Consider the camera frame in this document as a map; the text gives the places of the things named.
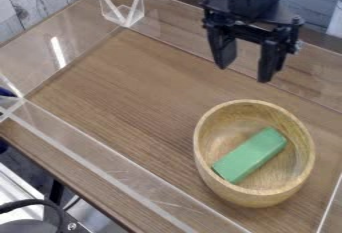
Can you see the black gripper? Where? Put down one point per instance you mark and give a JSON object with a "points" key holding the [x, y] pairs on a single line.
{"points": [[258, 21]]}

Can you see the green rectangular block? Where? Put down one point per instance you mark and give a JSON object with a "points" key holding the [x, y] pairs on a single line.
{"points": [[252, 153]]}

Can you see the light wooden bowl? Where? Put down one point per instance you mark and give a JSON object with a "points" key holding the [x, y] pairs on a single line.
{"points": [[228, 124]]}

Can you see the clear acrylic corner bracket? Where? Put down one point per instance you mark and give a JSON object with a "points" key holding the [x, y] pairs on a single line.
{"points": [[123, 15]]}

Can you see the clear acrylic enclosure wall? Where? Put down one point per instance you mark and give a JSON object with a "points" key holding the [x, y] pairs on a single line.
{"points": [[107, 99]]}

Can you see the black metal bracket with screw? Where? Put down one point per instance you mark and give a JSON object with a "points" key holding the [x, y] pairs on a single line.
{"points": [[71, 223]]}

